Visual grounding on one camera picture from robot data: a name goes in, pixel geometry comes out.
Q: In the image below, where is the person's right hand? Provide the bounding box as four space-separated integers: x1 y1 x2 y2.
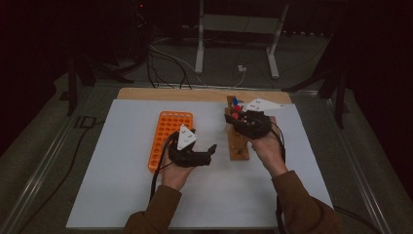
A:
249 116 289 178

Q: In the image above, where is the black floor cable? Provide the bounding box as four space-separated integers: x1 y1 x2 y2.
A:
333 205 383 234
14 120 106 234

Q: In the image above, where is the white table mat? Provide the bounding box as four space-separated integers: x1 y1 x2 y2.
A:
65 98 334 230

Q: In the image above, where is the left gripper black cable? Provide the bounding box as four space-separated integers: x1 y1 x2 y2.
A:
149 133 178 201

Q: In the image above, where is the person's left hand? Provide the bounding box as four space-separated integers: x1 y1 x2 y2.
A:
161 160 197 191

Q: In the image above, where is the bundle of black cables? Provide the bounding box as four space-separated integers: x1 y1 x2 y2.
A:
145 38 196 91

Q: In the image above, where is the wooden board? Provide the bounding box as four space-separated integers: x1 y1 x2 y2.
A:
116 87 292 105

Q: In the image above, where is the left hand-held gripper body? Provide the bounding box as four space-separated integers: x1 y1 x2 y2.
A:
167 124 212 169

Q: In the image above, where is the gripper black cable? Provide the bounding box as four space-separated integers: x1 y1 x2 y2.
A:
271 121 287 165
149 133 178 201

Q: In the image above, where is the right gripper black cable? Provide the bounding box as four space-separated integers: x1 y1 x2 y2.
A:
271 121 287 165

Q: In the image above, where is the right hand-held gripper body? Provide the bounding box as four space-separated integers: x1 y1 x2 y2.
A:
238 97 285 140

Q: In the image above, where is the aluminium table frame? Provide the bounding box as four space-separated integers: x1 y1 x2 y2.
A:
0 80 394 234

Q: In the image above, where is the white cable with plug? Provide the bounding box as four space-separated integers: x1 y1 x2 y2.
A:
232 63 248 88

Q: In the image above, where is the black tripod stand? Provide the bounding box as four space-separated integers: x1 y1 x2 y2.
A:
59 53 134 117
282 32 351 130

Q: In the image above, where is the wooden test tube rack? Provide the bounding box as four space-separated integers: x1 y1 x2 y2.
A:
224 95 251 161

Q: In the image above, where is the grey metal stand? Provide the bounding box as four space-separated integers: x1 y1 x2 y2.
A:
194 0 290 80

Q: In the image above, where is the orange plastic tube rack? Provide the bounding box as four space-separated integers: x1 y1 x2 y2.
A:
148 110 195 173

